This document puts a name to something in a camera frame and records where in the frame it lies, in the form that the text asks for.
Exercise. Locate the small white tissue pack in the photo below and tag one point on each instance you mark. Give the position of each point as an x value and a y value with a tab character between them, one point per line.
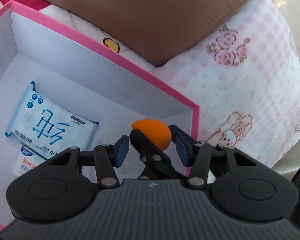
26	160

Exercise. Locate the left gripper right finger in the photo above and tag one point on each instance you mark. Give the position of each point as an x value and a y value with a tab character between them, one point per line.
196	156

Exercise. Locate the pink cardboard box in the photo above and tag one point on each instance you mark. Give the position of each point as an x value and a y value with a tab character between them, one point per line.
81	75

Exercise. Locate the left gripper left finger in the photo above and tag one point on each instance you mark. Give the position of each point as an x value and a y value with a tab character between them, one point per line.
106	158

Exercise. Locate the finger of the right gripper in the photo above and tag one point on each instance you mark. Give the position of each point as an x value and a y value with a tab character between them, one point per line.
158	165
176	131

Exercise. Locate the brown pillow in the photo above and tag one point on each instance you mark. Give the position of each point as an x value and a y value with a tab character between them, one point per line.
157	30

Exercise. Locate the blue wet wipes pack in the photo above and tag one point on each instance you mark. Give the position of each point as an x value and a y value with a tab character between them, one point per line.
48	128

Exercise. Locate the pink checkered pillow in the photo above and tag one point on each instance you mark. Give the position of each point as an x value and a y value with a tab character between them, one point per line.
245	76

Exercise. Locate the orange makeup sponge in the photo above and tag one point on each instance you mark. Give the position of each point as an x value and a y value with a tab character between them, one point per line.
156	131

